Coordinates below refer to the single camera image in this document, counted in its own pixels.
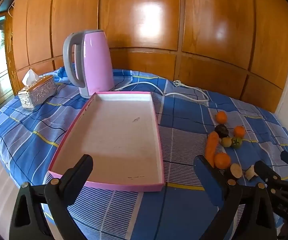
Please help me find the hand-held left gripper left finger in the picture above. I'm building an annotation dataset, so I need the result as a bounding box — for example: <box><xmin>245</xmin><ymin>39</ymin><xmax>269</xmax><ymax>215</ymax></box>
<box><xmin>9</xmin><ymin>154</ymin><xmax>94</xmax><ymax>240</ymax></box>

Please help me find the blue plaid tablecloth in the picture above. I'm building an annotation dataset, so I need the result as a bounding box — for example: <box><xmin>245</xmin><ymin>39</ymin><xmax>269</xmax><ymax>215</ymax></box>
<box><xmin>0</xmin><ymin>67</ymin><xmax>288</xmax><ymax>240</ymax></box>

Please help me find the pink electric kettle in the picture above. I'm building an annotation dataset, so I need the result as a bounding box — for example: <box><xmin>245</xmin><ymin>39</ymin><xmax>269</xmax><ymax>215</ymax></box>
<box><xmin>63</xmin><ymin>29</ymin><xmax>115</xmax><ymax>99</ymax></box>

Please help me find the wooden wardrobe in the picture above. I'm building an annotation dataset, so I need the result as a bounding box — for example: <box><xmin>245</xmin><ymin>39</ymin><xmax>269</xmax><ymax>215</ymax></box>
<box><xmin>5</xmin><ymin>0</ymin><xmax>288</xmax><ymax>113</ymax></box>

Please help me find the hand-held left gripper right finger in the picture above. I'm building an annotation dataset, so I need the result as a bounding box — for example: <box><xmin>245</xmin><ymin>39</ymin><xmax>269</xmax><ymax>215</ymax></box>
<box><xmin>193</xmin><ymin>155</ymin><xmax>278</xmax><ymax>240</ymax></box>

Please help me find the dark purple passion fruit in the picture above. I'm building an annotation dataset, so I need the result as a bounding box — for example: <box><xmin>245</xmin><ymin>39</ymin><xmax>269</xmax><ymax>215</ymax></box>
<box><xmin>214</xmin><ymin>124</ymin><xmax>229</xmax><ymax>138</ymax></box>

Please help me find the white power cord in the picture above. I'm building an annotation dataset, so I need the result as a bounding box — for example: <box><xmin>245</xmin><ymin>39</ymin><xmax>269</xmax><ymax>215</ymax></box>
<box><xmin>113</xmin><ymin>79</ymin><xmax>210</xmax><ymax>103</ymax></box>

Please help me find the silver embossed tissue box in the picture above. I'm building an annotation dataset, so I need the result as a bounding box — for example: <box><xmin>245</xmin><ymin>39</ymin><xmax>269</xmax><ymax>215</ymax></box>
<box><xmin>18</xmin><ymin>75</ymin><xmax>57</xmax><ymax>110</ymax></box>

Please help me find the white tissue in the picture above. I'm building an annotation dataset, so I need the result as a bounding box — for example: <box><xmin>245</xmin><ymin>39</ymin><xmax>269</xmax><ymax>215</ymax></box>
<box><xmin>22</xmin><ymin>69</ymin><xmax>39</xmax><ymax>85</ymax></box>

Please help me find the pink shallow tray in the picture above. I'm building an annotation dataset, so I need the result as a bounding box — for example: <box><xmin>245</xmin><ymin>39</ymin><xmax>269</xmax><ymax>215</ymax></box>
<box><xmin>48</xmin><ymin>91</ymin><xmax>165</xmax><ymax>192</ymax></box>

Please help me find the green tomato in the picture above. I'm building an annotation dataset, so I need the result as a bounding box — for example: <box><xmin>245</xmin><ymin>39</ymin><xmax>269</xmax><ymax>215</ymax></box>
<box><xmin>231</xmin><ymin>137</ymin><xmax>243</xmax><ymax>149</ymax></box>

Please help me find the orange carrot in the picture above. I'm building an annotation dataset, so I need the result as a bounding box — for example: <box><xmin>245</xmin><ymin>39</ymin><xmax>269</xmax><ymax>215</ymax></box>
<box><xmin>206</xmin><ymin>131</ymin><xmax>220</xmax><ymax>168</ymax></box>

